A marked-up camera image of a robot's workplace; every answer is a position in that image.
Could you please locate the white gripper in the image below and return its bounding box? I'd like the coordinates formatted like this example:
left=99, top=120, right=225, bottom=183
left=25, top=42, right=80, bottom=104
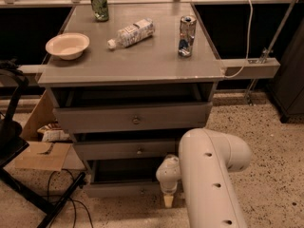
left=156, top=155, right=181, bottom=208

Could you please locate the grey bottom drawer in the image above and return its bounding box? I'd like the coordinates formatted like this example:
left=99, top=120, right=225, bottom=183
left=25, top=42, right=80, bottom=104
left=83, top=158, right=184, bottom=199

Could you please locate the grey drawer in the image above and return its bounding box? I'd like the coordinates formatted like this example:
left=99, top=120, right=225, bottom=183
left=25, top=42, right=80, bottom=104
left=53, top=103, right=212, bottom=134
left=83, top=158, right=184, bottom=199
left=74, top=139, right=178, bottom=161

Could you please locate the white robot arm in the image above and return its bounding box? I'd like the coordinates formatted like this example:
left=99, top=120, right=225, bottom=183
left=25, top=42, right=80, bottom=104
left=156, top=128, right=252, bottom=228

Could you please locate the grey middle drawer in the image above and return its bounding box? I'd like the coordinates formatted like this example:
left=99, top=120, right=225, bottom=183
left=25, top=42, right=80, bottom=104
left=74, top=139, right=178, bottom=161

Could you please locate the grey drawer cabinet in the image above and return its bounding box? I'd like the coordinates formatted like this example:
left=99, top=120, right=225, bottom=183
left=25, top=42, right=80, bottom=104
left=37, top=2, right=225, bottom=182

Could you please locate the grey top drawer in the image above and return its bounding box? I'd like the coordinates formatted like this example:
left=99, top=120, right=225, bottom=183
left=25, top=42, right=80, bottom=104
left=53, top=103, right=212, bottom=134

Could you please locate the brown cardboard box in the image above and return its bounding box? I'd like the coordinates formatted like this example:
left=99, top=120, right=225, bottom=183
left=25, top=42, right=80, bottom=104
left=14, top=90, right=72, bottom=172

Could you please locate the dark cabinet on right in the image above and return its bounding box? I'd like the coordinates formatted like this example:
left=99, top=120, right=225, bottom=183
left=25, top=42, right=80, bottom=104
left=269, top=19, right=304, bottom=123

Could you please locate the clear plastic water bottle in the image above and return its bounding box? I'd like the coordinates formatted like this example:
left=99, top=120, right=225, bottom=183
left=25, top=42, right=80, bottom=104
left=107, top=18, right=155, bottom=49

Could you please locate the silver blue energy can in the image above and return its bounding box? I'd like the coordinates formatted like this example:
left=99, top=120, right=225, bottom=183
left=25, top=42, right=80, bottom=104
left=178, top=15, right=197, bottom=57

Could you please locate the white bowl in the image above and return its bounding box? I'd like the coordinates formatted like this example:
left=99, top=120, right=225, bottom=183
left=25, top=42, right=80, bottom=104
left=46, top=33, right=90, bottom=60

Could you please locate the black chair stand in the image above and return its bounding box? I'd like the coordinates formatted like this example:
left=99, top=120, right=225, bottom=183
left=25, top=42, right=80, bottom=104
left=0, top=67, right=86, bottom=228

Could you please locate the green soda can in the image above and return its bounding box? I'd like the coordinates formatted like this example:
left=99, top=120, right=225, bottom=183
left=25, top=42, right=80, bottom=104
left=90, top=0, right=109, bottom=22

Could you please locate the black floor cable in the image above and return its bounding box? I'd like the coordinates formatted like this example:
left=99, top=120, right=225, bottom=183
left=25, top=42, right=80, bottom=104
left=47, top=168, right=95, bottom=228

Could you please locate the metal rail bar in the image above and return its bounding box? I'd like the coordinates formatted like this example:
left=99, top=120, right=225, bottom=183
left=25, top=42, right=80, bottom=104
left=222, top=58, right=280, bottom=80

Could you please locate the white cable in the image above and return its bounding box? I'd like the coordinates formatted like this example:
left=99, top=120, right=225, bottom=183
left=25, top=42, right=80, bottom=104
left=223, top=0, right=254, bottom=80

